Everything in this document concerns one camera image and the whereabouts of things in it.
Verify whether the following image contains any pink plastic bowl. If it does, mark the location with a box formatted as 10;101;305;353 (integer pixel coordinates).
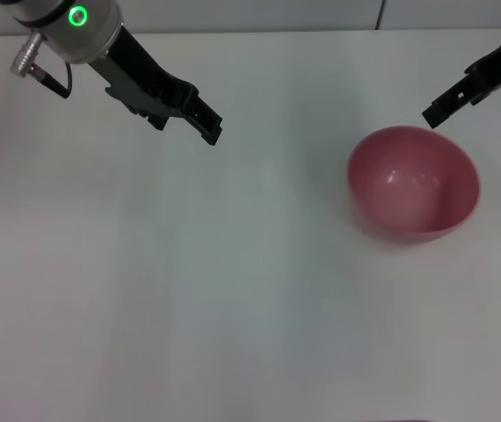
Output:
346;125;483;246

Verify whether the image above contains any black cable with metal plug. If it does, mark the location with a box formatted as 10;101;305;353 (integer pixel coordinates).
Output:
9;31;72;98

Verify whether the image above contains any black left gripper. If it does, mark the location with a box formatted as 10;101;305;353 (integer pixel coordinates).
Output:
86;25;224;148

